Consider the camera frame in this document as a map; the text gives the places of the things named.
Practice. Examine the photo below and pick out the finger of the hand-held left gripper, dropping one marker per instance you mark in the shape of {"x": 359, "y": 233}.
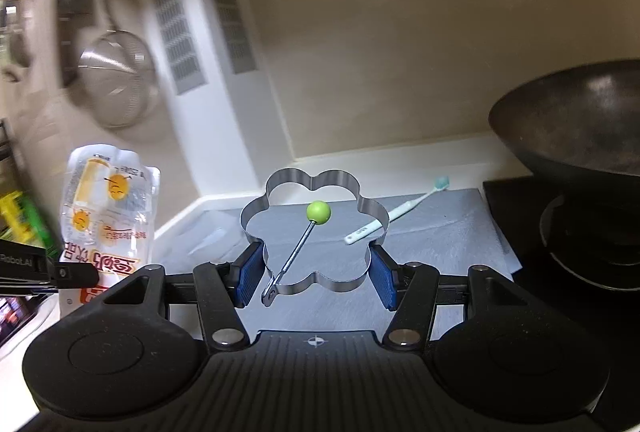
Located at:
{"x": 70, "y": 274}

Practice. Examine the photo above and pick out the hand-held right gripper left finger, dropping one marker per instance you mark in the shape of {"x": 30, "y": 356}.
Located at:
{"x": 248, "y": 274}

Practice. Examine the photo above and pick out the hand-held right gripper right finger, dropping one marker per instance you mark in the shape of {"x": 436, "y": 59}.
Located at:
{"x": 384, "y": 277}

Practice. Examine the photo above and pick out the clear plastic packet orange print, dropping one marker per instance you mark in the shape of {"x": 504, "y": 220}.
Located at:
{"x": 110, "y": 212}

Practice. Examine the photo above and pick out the white toothbrush blue bristles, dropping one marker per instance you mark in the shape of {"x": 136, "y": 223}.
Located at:
{"x": 400, "y": 212}

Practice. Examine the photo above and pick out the green yellow snack bag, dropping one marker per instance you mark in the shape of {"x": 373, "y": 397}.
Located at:
{"x": 22, "y": 217}

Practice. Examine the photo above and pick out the grey mat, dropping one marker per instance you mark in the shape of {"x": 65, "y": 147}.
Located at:
{"x": 450, "y": 242}

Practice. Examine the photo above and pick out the black gas stove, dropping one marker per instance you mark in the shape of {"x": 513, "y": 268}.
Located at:
{"x": 520, "y": 222}

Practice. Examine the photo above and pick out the metal mesh strainer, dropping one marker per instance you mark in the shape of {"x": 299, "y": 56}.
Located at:
{"x": 117, "y": 77}

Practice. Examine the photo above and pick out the hanging metal utensil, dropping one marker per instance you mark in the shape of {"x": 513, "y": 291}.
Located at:
{"x": 17, "y": 47}

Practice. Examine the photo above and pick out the black wok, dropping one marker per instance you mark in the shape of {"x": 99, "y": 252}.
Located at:
{"x": 575, "y": 122}

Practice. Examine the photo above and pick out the dark hanging utensil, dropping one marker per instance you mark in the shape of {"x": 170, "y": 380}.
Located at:
{"x": 75, "y": 2}

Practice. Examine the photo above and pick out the wall vent grille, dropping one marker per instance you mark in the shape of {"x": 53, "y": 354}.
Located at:
{"x": 175, "y": 22}
{"x": 227, "y": 7}

